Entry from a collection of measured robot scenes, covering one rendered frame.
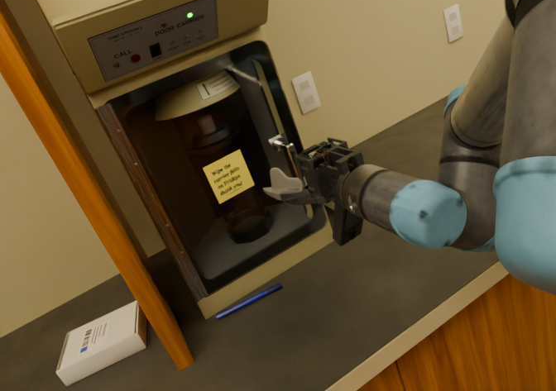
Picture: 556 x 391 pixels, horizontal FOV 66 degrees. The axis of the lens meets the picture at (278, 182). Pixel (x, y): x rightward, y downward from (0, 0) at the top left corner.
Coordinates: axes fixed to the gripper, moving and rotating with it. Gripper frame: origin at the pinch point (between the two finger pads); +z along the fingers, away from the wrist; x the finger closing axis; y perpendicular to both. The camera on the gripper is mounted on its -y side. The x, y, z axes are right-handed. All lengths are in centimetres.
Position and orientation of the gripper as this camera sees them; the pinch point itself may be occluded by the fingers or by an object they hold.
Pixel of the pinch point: (299, 174)
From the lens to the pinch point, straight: 78.9
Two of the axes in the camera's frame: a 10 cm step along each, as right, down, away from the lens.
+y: -3.3, -8.7, -3.8
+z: -4.3, -2.2, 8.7
